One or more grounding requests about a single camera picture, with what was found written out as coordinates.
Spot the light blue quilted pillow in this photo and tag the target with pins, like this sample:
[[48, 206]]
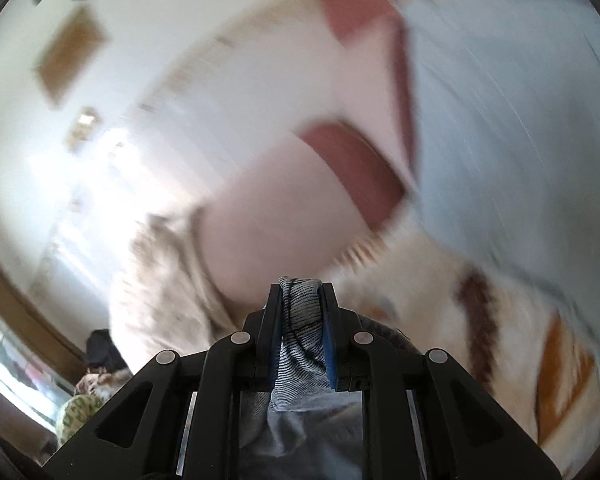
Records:
[[508, 122]]

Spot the white patterned pillow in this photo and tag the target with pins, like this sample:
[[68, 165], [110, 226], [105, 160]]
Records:
[[164, 298]]

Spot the pink round bolster cushion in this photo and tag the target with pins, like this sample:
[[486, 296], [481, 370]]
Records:
[[295, 211]]

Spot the beige wall switch panel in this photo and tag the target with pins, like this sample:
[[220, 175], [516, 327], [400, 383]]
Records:
[[83, 129]]

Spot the blue denim jeans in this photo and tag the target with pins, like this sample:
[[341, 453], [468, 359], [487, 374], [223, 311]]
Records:
[[302, 429]]

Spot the brown wooden window frame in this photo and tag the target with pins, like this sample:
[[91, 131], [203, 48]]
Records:
[[41, 337]]

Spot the green white rolled quilt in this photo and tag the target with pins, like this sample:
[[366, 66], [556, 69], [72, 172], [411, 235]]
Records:
[[74, 414]]

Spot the leaf pattern bed blanket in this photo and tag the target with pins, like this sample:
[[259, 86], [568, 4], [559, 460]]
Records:
[[517, 348]]

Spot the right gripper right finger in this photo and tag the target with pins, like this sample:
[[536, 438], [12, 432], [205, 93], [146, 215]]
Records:
[[424, 417]]

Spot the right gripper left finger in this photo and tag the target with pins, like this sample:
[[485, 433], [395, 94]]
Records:
[[178, 417]]

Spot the black garment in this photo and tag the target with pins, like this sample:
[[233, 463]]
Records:
[[102, 354]]

